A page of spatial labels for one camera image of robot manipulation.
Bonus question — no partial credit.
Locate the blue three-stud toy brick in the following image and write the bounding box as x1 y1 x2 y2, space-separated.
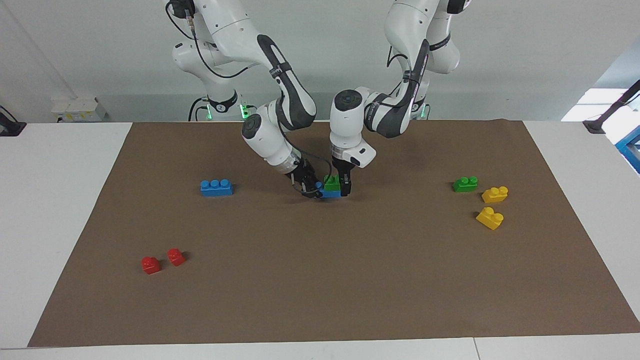
200 179 234 197
315 181 343 199

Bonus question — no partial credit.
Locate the brown paper mat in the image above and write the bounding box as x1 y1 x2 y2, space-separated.
27 120 640 348

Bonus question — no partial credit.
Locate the yellow two-stud toy brick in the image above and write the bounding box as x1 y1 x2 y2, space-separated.
481 186 509 204
475 206 505 231

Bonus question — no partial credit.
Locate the white box with labels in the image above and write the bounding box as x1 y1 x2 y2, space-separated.
51 96 108 123

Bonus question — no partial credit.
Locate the black slanted stand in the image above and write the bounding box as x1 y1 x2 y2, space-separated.
582 79 640 135

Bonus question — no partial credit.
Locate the black table clamp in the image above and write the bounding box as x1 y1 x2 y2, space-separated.
0 105 27 137

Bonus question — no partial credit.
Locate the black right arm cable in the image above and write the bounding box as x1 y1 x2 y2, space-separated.
165 0 335 196

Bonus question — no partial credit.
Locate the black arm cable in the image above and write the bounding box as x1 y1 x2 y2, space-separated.
165 0 335 196
386 30 432 108

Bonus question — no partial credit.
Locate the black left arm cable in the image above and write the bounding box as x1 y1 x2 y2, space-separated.
386 30 432 108

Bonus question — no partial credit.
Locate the black base cable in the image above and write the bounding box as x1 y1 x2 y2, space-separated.
188 97 207 122

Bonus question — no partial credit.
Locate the blue frame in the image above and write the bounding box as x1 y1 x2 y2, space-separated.
615 125 640 175

